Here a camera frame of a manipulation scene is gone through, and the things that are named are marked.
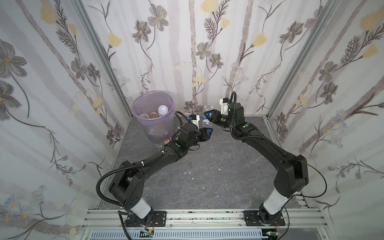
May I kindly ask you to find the blue cap water bottle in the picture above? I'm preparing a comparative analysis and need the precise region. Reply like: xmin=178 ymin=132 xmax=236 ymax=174
xmin=202 ymin=105 xmax=213 ymax=127

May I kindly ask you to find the white bottle red cap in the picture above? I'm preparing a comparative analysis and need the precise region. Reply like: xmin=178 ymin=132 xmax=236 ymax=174
xmin=158 ymin=105 xmax=169 ymax=118

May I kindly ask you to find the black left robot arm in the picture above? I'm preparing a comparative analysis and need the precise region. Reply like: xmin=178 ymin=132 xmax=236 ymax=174
xmin=96 ymin=111 xmax=213 ymax=226

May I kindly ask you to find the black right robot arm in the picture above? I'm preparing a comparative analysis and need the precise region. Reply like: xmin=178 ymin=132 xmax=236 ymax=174
xmin=203 ymin=92 xmax=310 ymax=226

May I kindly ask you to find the purple lined mesh trash bin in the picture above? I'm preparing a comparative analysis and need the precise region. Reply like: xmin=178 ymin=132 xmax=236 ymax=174
xmin=132 ymin=91 xmax=175 ymax=144

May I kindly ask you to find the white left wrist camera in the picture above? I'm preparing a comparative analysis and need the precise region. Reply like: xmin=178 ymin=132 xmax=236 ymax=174
xmin=189 ymin=114 xmax=200 ymax=129

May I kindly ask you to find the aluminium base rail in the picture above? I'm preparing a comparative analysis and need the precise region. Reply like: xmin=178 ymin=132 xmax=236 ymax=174
xmin=81 ymin=209 xmax=329 ymax=230

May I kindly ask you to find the white cable duct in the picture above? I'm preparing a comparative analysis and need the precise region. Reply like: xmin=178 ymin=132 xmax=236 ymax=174
xmin=89 ymin=229 xmax=266 ymax=240

